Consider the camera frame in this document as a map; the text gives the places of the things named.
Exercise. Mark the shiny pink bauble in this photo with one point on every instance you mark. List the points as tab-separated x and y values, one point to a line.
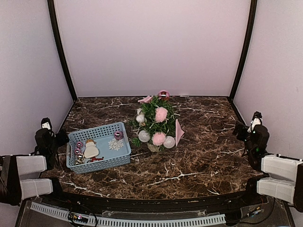
164	95

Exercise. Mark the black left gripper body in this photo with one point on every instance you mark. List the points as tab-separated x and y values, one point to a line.
63	139

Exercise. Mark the white snowman ornament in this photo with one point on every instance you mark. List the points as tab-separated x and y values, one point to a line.
91	149

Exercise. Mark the pink fabric bow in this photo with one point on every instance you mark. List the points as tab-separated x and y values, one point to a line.
147	99

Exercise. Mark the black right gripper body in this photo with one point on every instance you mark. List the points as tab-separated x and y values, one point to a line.
248	144

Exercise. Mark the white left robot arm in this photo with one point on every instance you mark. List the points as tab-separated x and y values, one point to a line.
18	180

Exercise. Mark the light blue plastic basket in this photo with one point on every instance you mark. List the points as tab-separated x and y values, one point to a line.
82	168

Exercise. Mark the white ball string lights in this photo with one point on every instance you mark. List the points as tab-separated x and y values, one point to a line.
146	120

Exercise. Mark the pink fabric triangle piece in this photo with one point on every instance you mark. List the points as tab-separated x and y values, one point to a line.
178	132

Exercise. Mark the pink fluffy pompom ornament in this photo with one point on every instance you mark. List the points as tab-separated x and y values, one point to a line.
161	114

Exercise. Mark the small green christmas tree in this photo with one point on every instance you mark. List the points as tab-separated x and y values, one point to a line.
154	103

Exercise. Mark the white snowflake ornament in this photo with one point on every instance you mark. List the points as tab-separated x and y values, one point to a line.
115	144

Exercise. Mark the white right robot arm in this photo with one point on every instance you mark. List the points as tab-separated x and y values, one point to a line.
282	176

